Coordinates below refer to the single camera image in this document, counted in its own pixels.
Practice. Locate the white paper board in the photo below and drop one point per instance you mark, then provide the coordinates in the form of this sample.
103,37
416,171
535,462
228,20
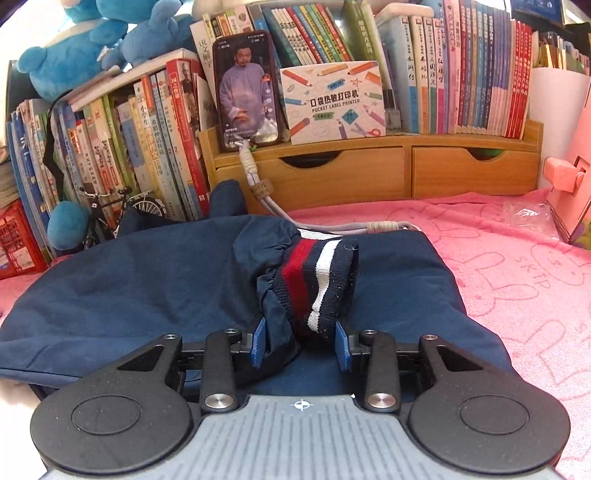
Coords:
554,120

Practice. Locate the miniature bicycle model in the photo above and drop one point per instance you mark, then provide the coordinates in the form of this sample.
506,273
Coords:
138,207

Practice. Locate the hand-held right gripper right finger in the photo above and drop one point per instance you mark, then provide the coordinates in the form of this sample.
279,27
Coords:
342,345

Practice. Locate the clear plastic bag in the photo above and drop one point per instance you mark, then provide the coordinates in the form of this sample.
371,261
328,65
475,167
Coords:
531,219

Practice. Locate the white and navy zip jacket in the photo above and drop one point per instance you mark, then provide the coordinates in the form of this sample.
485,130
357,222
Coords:
138,286

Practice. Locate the white pencil-print box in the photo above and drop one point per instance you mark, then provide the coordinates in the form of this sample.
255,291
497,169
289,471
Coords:
332,104

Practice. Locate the blue mouse plush toy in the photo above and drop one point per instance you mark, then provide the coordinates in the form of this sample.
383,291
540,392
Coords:
85,8

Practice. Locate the wooden desk organiser with drawers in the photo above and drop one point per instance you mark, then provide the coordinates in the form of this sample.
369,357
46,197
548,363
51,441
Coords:
369,175

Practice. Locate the large blue whale plush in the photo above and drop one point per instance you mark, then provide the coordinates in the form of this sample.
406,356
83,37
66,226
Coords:
69,60

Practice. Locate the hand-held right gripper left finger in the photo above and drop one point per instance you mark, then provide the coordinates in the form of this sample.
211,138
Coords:
258,345

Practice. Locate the black smartphone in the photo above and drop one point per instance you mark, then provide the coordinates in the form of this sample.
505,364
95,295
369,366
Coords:
247,92

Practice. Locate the tall blue box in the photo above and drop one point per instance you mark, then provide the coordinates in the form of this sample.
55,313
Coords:
549,9

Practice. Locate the pink toy house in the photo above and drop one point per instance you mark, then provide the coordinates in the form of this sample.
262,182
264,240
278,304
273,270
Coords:
570,184

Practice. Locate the blue plush ball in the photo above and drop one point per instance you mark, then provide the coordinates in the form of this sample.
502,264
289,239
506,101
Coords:
67,226

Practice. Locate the red plastic crate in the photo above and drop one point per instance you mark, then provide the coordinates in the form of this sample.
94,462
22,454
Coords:
18,244

